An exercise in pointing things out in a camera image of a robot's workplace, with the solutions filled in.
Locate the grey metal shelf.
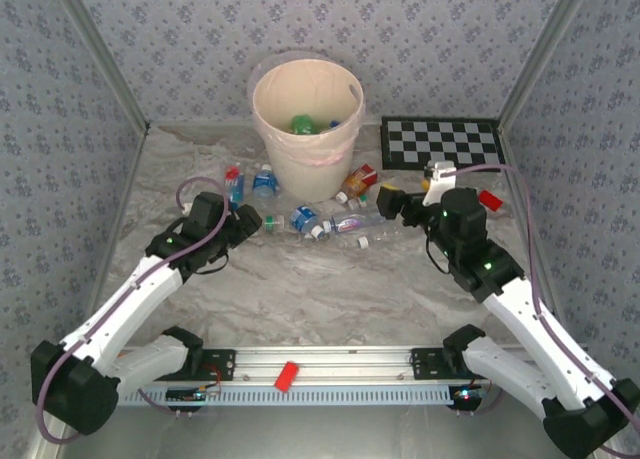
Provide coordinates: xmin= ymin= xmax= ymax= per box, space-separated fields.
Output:
xmin=49 ymin=403 xmax=551 ymax=459

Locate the black and grey checkerboard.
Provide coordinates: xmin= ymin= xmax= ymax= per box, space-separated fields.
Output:
xmin=379 ymin=116 xmax=506 ymax=173

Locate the aluminium frame post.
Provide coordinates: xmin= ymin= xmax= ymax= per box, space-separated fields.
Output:
xmin=498 ymin=0 xmax=600 ymax=128
xmin=49 ymin=0 xmax=151 ymax=133

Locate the aluminium side rail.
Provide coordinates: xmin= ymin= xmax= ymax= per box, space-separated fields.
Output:
xmin=499 ymin=123 xmax=561 ymax=320
xmin=94 ymin=123 xmax=151 ymax=305

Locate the red plastic block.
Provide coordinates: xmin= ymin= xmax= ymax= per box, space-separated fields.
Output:
xmin=274 ymin=361 xmax=300 ymax=393

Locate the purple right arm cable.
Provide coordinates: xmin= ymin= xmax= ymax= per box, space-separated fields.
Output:
xmin=449 ymin=163 xmax=640 ymax=458

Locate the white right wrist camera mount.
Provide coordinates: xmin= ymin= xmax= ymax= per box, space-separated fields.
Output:
xmin=422 ymin=160 xmax=458 ymax=206

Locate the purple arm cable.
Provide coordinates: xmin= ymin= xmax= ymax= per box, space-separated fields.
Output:
xmin=449 ymin=163 xmax=640 ymax=458
xmin=35 ymin=176 xmax=231 ymax=445

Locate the Fiji water bottle blue cap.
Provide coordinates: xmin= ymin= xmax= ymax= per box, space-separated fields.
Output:
xmin=224 ymin=164 xmax=247 ymax=205

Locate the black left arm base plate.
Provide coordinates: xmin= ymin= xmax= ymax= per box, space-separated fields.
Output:
xmin=145 ymin=348 xmax=236 ymax=382

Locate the aluminium mounting rail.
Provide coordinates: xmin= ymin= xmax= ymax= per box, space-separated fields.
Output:
xmin=119 ymin=346 xmax=501 ymax=386

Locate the light blue slotted cable duct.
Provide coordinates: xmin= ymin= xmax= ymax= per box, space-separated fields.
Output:
xmin=117 ymin=383 xmax=454 ymax=407

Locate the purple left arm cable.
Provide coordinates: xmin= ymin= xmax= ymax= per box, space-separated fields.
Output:
xmin=35 ymin=176 xmax=231 ymax=445

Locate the clear bottle white cap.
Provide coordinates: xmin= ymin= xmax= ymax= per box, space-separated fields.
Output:
xmin=355 ymin=226 xmax=405 ymax=250

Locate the clear plastic bin liner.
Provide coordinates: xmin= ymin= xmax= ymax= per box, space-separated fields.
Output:
xmin=246 ymin=50 xmax=367 ymax=168

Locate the red toy brick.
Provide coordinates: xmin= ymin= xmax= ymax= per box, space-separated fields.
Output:
xmin=478 ymin=189 xmax=503 ymax=213

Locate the Pocari Sweat plastic bottle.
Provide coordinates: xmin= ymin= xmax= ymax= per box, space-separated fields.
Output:
xmin=249 ymin=163 xmax=280 ymax=211

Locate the cream plastic bin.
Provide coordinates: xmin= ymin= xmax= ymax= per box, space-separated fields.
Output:
xmin=251 ymin=61 xmax=366 ymax=204

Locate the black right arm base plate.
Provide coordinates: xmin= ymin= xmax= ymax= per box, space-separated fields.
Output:
xmin=410 ymin=347 xmax=466 ymax=380

